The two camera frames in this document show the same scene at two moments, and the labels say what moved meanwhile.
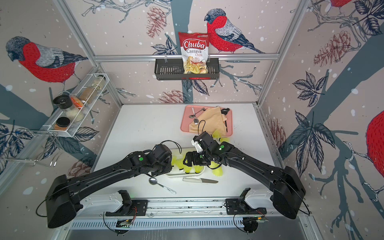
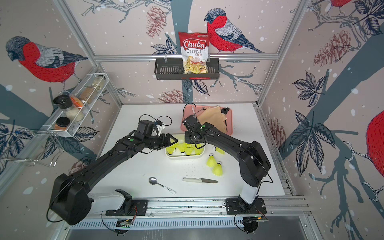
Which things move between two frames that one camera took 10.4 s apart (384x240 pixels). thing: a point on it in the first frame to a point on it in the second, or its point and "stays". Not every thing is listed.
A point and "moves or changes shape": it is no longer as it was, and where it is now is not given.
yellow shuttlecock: [187, 169] to [188, 147]
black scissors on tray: [225, 110] stays
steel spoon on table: [153, 181] stays
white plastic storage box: [179, 168] moves or changes shape
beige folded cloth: [211, 119] stays
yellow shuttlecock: [198, 168] to [198, 151]
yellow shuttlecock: [179, 160] to [182, 147]
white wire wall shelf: [66, 122] stays
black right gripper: [194, 155] to [186, 139]
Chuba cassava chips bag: [194, 47] stays
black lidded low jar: [62, 123] stays
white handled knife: [200, 180] stays
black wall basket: [172, 69] stays
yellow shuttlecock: [218, 172] stays
